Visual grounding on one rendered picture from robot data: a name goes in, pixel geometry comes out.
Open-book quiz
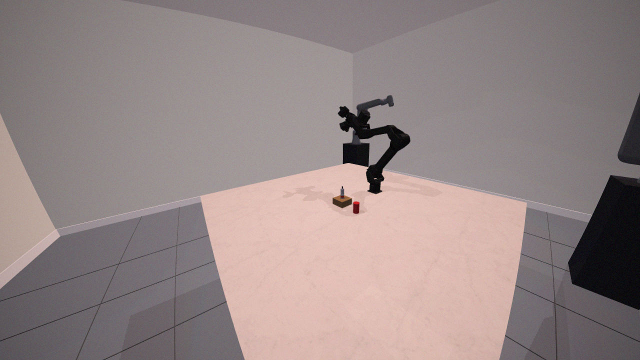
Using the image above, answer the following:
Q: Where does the tan square block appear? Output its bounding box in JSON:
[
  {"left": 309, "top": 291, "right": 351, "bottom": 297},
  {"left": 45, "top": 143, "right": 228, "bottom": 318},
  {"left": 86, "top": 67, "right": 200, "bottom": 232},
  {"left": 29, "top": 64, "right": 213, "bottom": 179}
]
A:
[{"left": 332, "top": 195, "right": 353, "bottom": 208}]

